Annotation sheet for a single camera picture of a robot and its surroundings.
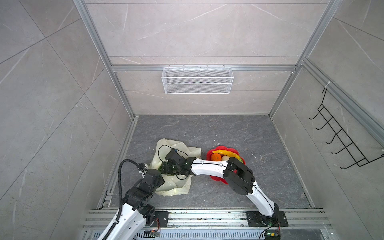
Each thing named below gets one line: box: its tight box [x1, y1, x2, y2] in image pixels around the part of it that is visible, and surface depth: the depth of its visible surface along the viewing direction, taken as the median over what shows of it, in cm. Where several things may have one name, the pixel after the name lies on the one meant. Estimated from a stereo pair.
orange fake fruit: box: [210, 153, 222, 162], surface depth 94 cm
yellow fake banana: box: [212, 150, 241, 160], surface depth 94 cm
